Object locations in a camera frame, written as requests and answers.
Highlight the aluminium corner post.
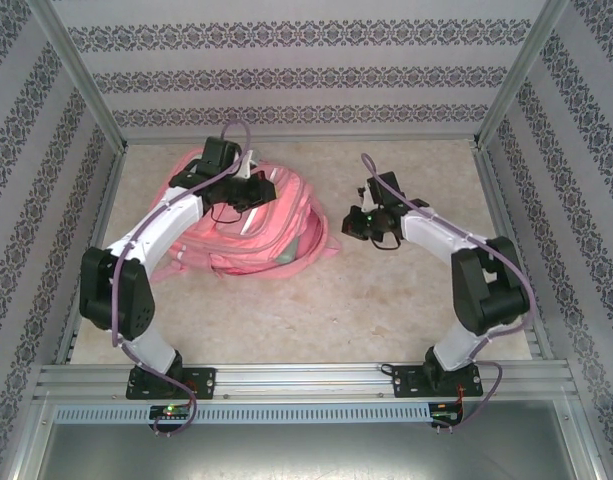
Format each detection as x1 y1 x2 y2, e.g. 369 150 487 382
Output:
471 0 571 150
26 0 128 152

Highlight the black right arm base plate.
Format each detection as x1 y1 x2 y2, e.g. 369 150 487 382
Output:
390 363 482 399

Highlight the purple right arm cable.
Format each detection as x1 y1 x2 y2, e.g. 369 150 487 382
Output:
360 152 539 434

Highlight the aluminium front rail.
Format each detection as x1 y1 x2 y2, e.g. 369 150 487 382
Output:
34 362 573 401

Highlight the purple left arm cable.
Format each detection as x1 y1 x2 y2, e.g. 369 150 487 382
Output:
110 121 252 437

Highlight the right controller circuit board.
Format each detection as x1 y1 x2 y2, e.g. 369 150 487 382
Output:
429 401 466 427

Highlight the slotted grey cable duct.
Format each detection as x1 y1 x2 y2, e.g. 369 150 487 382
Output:
52 402 433 424

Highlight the pink school backpack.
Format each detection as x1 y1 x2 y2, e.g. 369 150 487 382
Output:
153 148 340 282

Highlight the left controller circuit board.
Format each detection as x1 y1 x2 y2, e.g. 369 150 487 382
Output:
148 403 194 421

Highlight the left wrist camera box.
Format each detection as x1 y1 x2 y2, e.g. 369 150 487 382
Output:
234 150 262 180

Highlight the steel sheet panel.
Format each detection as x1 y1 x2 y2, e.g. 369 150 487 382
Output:
33 399 605 480

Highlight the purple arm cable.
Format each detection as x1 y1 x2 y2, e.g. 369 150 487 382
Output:
110 121 252 437
360 152 539 434

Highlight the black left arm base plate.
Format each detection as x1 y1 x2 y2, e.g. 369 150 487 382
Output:
127 366 218 402

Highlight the controller circuit board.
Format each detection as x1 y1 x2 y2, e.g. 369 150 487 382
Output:
148 403 194 421
429 401 466 427

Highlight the aluminium back rail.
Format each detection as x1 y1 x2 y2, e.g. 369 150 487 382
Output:
121 131 482 146

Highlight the aluminium side rail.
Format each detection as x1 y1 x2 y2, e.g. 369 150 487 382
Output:
473 147 556 360
53 149 128 365

